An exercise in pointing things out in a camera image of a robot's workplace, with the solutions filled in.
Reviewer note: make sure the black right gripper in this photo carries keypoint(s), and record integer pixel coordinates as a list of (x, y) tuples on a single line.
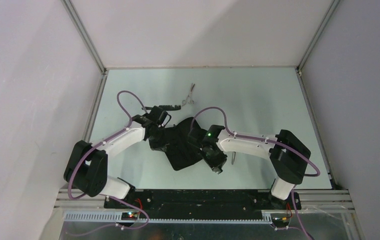
[(214, 164)]

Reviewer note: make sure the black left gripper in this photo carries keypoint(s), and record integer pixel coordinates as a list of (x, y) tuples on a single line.
[(160, 145)]

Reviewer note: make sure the black zippered tool case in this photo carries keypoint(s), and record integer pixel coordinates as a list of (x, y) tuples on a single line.
[(174, 143)]

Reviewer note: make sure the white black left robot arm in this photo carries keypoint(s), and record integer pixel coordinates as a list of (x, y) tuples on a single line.
[(87, 168)]

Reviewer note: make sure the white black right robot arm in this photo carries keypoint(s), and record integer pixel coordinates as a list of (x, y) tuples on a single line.
[(288, 155)]

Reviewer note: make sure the silver thinning scissors far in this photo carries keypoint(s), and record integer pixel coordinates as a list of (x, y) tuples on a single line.
[(188, 100)]

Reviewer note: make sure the black handled styling comb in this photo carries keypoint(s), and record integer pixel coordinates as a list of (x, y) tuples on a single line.
[(164, 107)]

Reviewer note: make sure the aluminium front frame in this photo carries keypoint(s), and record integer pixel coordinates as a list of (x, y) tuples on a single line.
[(103, 209)]

